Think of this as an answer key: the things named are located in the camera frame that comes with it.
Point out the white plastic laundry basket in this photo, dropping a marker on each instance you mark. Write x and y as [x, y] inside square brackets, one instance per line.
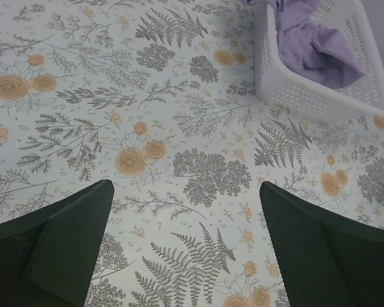
[274, 82]

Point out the floral tablecloth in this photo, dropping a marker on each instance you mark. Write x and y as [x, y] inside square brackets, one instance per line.
[159, 98]

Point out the purple t shirt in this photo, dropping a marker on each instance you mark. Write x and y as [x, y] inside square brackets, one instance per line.
[318, 53]

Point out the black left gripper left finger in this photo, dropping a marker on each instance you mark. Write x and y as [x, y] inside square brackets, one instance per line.
[47, 257]

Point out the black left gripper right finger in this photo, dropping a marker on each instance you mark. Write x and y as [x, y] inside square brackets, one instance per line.
[325, 259]

